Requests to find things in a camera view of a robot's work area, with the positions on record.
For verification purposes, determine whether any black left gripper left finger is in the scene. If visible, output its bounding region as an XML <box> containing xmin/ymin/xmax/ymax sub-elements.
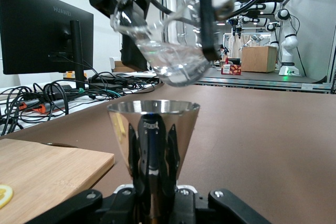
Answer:
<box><xmin>25</xmin><ymin>186</ymin><xmax>137</xmax><ymax>224</ymax></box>

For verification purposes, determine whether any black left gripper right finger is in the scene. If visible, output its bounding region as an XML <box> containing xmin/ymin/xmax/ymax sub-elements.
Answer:
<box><xmin>175</xmin><ymin>185</ymin><xmax>272</xmax><ymax>224</ymax></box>

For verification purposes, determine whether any clear glass measuring beaker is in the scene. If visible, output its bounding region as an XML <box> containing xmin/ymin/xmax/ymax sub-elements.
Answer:
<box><xmin>110</xmin><ymin>0</ymin><xmax>212</xmax><ymax>88</ymax></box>

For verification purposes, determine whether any steel double jigger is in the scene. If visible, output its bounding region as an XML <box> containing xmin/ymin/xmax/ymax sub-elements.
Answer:
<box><xmin>106</xmin><ymin>100</ymin><xmax>201</xmax><ymax>224</ymax></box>

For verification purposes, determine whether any wooden cutting board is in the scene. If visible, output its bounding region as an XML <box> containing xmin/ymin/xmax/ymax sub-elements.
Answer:
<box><xmin>0</xmin><ymin>138</ymin><xmax>116</xmax><ymax>224</ymax></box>

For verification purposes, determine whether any red snack box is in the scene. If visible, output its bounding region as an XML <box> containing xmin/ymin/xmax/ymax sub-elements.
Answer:
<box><xmin>220</xmin><ymin>63</ymin><xmax>243</xmax><ymax>76</ymax></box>

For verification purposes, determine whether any wooden crate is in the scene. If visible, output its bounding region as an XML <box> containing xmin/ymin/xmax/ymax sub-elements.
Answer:
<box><xmin>240</xmin><ymin>46</ymin><xmax>278</xmax><ymax>73</ymax></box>

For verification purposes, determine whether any brown table cover mat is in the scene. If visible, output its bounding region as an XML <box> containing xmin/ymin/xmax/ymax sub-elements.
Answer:
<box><xmin>0</xmin><ymin>83</ymin><xmax>336</xmax><ymax>224</ymax></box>

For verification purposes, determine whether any black computer monitor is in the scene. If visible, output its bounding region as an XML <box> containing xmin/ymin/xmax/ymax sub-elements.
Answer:
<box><xmin>0</xmin><ymin>0</ymin><xmax>95</xmax><ymax>91</ymax></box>

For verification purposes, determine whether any lemon slice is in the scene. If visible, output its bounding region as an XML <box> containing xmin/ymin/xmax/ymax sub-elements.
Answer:
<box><xmin>0</xmin><ymin>184</ymin><xmax>14</xmax><ymax>210</ymax></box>

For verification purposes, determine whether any aluminium table rail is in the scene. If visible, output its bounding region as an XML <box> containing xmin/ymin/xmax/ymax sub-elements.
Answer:
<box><xmin>196</xmin><ymin>76</ymin><xmax>336</xmax><ymax>94</ymax></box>

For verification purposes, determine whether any teal cable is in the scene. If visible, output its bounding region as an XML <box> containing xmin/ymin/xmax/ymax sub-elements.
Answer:
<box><xmin>78</xmin><ymin>89</ymin><xmax>124</xmax><ymax>97</ymax></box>

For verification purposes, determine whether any black desk cable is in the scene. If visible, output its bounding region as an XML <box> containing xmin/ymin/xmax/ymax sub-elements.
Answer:
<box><xmin>0</xmin><ymin>87</ymin><xmax>26</xmax><ymax>135</ymax></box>
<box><xmin>33</xmin><ymin>82</ymin><xmax>69</xmax><ymax>120</ymax></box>

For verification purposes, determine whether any orange handled tool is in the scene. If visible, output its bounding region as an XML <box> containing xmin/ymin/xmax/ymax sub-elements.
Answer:
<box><xmin>15</xmin><ymin>100</ymin><xmax>41</xmax><ymax>111</ymax></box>
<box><xmin>34</xmin><ymin>100</ymin><xmax>65</xmax><ymax>113</ymax></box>

